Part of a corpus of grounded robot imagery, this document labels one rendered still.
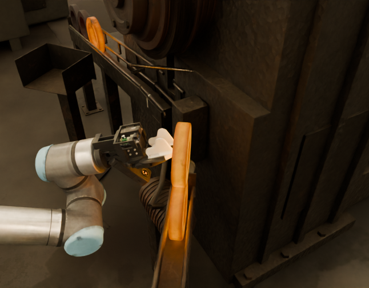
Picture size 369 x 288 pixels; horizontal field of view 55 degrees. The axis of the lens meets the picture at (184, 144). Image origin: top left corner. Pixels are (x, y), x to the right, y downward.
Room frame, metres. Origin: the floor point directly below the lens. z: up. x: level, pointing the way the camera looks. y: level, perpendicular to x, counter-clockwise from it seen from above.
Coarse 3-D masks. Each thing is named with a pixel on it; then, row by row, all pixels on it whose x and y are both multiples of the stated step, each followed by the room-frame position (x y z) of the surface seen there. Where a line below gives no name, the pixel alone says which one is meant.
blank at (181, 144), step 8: (176, 128) 0.64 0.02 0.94; (184, 128) 0.64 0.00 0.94; (176, 136) 0.61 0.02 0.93; (184, 136) 0.61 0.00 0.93; (176, 144) 0.59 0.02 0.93; (184, 144) 0.59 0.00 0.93; (176, 152) 0.58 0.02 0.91; (184, 152) 0.58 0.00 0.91; (176, 160) 0.57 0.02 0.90; (184, 160) 0.57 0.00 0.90; (176, 168) 0.56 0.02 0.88; (184, 168) 0.56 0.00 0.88; (176, 176) 0.56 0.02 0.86; (184, 176) 0.56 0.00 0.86; (176, 184) 0.56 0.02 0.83; (184, 184) 0.56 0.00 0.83
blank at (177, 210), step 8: (176, 192) 0.58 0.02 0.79; (184, 192) 0.58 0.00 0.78; (176, 200) 0.56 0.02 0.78; (184, 200) 0.58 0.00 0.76; (176, 208) 0.54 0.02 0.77; (184, 208) 0.61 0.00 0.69; (176, 216) 0.53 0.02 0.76; (184, 216) 0.59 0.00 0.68; (176, 224) 0.52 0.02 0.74; (184, 224) 0.58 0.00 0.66; (176, 232) 0.51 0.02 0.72
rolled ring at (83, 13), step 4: (80, 12) 1.93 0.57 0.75; (84, 12) 1.92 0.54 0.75; (80, 16) 1.95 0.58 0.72; (84, 16) 1.89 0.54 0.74; (88, 16) 1.90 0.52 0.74; (80, 20) 1.98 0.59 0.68; (84, 20) 1.88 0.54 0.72; (80, 24) 1.98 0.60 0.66; (84, 24) 1.99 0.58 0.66; (80, 28) 1.99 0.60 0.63; (84, 28) 1.98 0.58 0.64; (84, 32) 1.97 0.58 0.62; (84, 36) 1.95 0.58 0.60; (88, 36) 1.86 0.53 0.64
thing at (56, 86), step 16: (48, 48) 1.59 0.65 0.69; (64, 48) 1.55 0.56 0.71; (16, 64) 1.41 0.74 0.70; (32, 64) 1.49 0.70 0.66; (48, 64) 1.57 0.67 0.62; (64, 64) 1.56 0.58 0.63; (80, 64) 1.41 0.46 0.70; (32, 80) 1.46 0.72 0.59; (48, 80) 1.46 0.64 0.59; (64, 80) 1.30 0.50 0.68; (80, 80) 1.39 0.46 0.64; (64, 96) 1.40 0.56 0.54; (64, 112) 1.42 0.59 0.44; (80, 128) 1.43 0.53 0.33; (96, 176) 1.41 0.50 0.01
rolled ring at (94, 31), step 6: (90, 18) 1.77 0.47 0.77; (96, 18) 1.77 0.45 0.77; (90, 24) 1.76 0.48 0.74; (96, 24) 1.73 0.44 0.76; (90, 30) 1.82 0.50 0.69; (96, 30) 1.70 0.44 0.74; (90, 36) 1.82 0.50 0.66; (96, 36) 1.70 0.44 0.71; (102, 36) 1.70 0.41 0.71; (96, 42) 1.80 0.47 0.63; (102, 42) 1.70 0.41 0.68; (102, 48) 1.70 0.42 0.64
